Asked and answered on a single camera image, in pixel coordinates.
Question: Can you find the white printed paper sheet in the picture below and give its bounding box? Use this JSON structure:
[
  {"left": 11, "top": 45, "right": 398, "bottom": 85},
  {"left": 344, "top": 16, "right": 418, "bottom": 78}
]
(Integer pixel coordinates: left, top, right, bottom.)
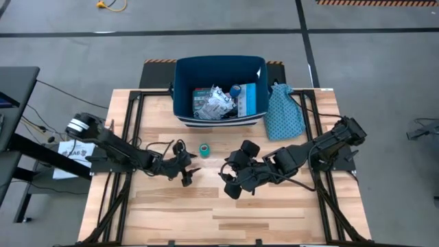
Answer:
[{"left": 53, "top": 139, "right": 98, "bottom": 180}]

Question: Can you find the black floor mat hazard edge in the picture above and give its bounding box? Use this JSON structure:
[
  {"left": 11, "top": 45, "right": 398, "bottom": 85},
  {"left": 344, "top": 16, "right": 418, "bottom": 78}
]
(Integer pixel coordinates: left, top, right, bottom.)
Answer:
[{"left": 139, "top": 58, "right": 287, "bottom": 89}]

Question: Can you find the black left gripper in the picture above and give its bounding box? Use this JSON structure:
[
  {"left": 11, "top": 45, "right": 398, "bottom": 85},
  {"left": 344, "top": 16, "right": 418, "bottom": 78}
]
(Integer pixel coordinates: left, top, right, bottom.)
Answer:
[{"left": 159, "top": 139, "right": 202, "bottom": 188}]

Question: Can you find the yellow cable with plug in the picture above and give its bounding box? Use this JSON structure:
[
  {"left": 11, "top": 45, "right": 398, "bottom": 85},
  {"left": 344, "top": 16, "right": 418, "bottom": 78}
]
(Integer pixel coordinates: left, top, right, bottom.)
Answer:
[{"left": 95, "top": 0, "right": 128, "bottom": 13}]

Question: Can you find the dark grey desk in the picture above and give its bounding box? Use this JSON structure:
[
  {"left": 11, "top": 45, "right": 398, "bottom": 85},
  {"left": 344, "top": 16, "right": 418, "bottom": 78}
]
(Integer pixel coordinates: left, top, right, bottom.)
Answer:
[{"left": 0, "top": 66, "right": 93, "bottom": 224}]

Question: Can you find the blue white weekly pill organizer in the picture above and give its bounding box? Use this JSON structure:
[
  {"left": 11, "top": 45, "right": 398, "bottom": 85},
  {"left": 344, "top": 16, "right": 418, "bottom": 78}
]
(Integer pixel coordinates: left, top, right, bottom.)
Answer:
[{"left": 237, "top": 82, "right": 258, "bottom": 118}]

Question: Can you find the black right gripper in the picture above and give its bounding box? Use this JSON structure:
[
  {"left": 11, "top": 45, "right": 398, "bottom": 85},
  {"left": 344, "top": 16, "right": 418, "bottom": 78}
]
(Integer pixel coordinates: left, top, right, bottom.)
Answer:
[{"left": 219, "top": 139, "right": 275, "bottom": 200}]

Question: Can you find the teal patterned cloth bag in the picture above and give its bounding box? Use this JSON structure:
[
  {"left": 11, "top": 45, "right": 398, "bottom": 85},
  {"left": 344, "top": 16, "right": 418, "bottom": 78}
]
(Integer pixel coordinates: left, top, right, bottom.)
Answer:
[{"left": 263, "top": 83, "right": 307, "bottom": 141}]

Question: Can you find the black aluminium table frame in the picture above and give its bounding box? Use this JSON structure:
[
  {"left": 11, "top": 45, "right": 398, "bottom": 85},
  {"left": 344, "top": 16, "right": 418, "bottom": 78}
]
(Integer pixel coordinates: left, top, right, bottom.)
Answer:
[{"left": 80, "top": 89, "right": 370, "bottom": 246}]

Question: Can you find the navy white striped fabric basket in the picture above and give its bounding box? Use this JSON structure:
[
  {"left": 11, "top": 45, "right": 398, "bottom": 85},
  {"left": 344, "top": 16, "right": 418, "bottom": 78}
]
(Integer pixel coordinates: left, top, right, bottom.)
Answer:
[{"left": 172, "top": 54, "right": 270, "bottom": 128}]

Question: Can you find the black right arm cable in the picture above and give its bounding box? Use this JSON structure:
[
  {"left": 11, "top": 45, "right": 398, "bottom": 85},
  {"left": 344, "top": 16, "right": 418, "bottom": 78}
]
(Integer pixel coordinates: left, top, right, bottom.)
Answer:
[{"left": 290, "top": 97, "right": 346, "bottom": 121}]

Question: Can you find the white printed plastic pouch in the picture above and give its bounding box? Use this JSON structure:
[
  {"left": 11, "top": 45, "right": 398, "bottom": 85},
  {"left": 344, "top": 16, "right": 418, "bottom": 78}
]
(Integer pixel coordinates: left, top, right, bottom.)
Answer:
[{"left": 198, "top": 85, "right": 237, "bottom": 121}]

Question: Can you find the thin black floor cable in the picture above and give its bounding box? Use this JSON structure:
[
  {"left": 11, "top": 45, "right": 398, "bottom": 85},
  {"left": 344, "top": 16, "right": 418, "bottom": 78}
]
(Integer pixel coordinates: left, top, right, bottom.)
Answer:
[{"left": 36, "top": 79, "right": 110, "bottom": 110}]

